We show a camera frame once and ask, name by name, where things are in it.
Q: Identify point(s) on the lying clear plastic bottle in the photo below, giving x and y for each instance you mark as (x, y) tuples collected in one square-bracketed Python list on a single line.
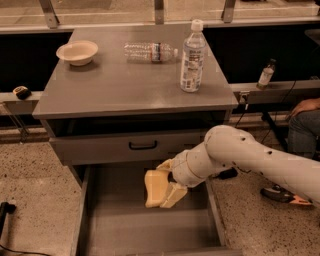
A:
[(149, 52)]

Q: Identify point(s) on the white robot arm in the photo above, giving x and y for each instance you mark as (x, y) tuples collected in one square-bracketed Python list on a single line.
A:
[(225, 147)]

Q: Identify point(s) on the black yellow tape measure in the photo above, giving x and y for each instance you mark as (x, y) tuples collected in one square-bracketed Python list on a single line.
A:
[(22, 92)]

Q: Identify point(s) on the open grey middle drawer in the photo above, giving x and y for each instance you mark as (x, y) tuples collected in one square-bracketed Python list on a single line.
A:
[(114, 220)]

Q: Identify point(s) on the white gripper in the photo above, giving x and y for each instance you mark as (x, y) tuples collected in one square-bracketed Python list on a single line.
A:
[(180, 168)]

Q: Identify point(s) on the yellow sponge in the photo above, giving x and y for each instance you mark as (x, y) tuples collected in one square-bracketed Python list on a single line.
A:
[(156, 183)]

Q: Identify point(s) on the closed drawer with black handle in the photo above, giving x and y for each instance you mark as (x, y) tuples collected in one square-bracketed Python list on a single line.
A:
[(124, 147)]

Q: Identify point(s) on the upright clear water bottle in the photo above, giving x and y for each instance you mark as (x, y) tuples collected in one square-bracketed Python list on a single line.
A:
[(194, 47)]

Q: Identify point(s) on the person leg in jeans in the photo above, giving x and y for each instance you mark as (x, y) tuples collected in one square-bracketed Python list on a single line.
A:
[(304, 131)]

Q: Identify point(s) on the small bottle on ledge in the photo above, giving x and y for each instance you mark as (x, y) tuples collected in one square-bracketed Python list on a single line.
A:
[(266, 74)]

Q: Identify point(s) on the white paper bowl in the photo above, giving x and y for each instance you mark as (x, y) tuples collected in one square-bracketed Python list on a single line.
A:
[(77, 53)]

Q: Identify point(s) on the black orange sneaker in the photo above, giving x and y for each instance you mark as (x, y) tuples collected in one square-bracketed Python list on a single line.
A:
[(279, 194)]

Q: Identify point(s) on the person's hand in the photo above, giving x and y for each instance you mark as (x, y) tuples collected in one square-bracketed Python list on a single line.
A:
[(306, 105)]

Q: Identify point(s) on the grey drawer cabinet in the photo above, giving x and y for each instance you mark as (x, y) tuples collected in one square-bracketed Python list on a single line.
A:
[(113, 95)]

